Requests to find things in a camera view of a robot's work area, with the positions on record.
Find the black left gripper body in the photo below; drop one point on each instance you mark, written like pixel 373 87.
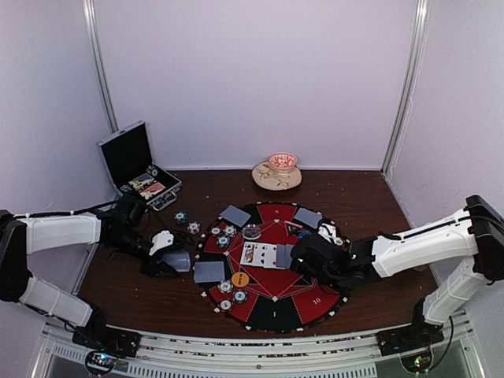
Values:
pixel 126 244

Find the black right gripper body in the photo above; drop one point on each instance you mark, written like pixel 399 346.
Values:
pixel 330 281

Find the dealt blue playing card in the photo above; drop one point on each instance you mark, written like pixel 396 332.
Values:
pixel 308 217

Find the green poker chip stack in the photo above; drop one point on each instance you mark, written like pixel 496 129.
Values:
pixel 180 217

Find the blue playing card deck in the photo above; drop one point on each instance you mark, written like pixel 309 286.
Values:
pixel 179 260

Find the face-up community card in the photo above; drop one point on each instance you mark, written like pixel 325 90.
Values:
pixel 260 251
pixel 270 256

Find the blue white poker chip stack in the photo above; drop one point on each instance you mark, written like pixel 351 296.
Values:
pixel 193 227

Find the face-up king card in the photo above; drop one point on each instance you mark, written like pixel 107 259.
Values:
pixel 248 252

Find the black hundred chip seat four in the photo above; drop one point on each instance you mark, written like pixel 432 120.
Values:
pixel 216 231

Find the face-down card seat three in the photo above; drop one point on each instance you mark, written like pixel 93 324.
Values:
pixel 208 272

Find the green chip seat four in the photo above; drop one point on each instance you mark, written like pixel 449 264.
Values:
pixel 223 241

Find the face-down card seat five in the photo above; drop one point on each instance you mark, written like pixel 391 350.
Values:
pixel 235 215

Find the blue white chip seat four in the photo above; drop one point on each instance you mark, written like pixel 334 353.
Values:
pixel 230 231

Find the blue white chip seat two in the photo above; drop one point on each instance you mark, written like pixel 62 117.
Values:
pixel 225 287

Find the black hundred chip seat two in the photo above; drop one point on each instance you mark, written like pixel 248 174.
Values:
pixel 226 305

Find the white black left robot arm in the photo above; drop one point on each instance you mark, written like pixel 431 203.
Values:
pixel 22 235

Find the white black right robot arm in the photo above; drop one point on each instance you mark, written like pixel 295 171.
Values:
pixel 474 233

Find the aluminium poker chip case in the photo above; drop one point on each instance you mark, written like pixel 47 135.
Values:
pixel 132 169

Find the clear dealer button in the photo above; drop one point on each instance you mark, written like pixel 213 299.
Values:
pixel 251 232

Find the round red black poker mat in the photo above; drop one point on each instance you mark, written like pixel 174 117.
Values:
pixel 279 300

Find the white printed ceramic mug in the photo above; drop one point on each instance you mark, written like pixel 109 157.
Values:
pixel 420 268

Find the orange big blind button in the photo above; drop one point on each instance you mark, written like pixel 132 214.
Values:
pixel 240 279

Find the red patterned white bowl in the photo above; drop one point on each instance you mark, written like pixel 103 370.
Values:
pixel 283 163

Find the cream floral ceramic plate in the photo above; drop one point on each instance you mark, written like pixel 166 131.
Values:
pixel 271 179

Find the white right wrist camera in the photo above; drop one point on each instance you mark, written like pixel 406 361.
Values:
pixel 330 233

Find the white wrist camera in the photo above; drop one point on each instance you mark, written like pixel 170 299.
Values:
pixel 160 241
pixel 330 233

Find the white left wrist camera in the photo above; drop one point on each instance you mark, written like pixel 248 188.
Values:
pixel 160 241

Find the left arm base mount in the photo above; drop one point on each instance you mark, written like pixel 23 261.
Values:
pixel 96 334

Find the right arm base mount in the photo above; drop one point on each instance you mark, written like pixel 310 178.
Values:
pixel 411 337

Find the aluminium front rail frame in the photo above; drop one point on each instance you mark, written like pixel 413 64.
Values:
pixel 355 354

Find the right aluminium corner post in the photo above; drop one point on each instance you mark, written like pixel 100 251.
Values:
pixel 413 67

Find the aluminium corner post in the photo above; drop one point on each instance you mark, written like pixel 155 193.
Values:
pixel 93 35
pixel 413 67

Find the left aluminium corner post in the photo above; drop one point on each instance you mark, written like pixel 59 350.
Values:
pixel 93 35

